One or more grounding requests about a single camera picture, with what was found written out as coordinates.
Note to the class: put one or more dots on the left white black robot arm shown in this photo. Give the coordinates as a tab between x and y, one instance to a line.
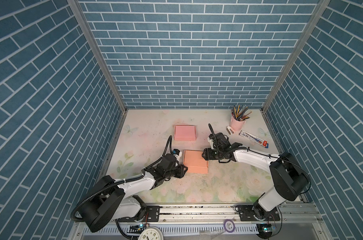
111	199

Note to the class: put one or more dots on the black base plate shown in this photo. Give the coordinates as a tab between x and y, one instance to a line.
249	213
148	214

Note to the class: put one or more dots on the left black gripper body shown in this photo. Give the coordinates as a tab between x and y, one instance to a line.
170	174

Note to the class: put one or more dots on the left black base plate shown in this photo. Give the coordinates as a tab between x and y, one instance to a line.
148	214

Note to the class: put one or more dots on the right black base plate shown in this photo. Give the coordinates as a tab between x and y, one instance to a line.
249	213

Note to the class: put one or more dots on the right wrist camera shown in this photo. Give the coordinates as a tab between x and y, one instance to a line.
211	142

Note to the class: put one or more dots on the orange paper box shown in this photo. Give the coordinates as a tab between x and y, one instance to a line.
195	163

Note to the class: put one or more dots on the white toothpaste tube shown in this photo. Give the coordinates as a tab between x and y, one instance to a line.
254	139

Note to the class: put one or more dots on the purple tape roll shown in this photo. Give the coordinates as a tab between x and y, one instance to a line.
229	226

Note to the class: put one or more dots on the pink pencil cup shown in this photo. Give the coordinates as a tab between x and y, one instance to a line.
236	125

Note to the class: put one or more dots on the coloured pencils bundle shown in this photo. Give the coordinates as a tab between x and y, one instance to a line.
240	112

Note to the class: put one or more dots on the aluminium mounting rail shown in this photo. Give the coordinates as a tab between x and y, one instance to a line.
292	212

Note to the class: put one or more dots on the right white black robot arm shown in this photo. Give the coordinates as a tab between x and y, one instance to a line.
289	179

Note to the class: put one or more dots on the pink paper box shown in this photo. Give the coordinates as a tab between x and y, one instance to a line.
185	133

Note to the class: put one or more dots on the white round clock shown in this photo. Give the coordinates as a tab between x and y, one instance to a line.
151	233

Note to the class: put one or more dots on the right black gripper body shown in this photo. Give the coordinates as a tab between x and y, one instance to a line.
220	151

